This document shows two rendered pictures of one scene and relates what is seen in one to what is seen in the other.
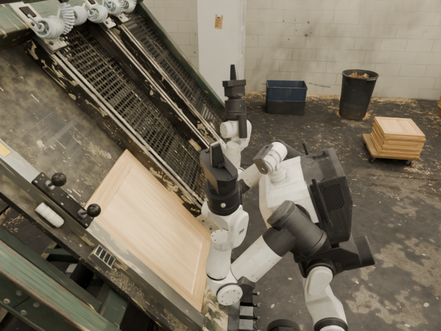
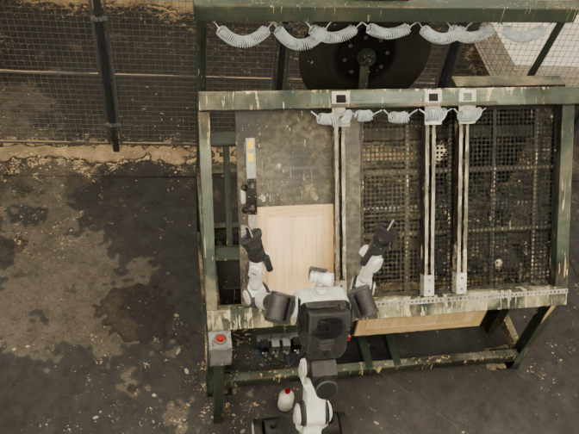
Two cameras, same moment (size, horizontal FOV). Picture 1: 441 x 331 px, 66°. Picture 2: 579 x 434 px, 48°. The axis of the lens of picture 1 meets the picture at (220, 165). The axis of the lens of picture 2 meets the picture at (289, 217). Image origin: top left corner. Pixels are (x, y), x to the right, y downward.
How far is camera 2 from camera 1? 2.80 m
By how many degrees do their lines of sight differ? 56
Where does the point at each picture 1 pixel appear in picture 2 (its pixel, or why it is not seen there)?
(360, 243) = (323, 378)
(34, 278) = (208, 208)
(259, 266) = (258, 300)
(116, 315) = (229, 256)
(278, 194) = (301, 292)
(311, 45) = not seen: outside the picture
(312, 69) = not seen: outside the picture
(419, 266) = not seen: outside the picture
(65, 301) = (208, 226)
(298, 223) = (271, 301)
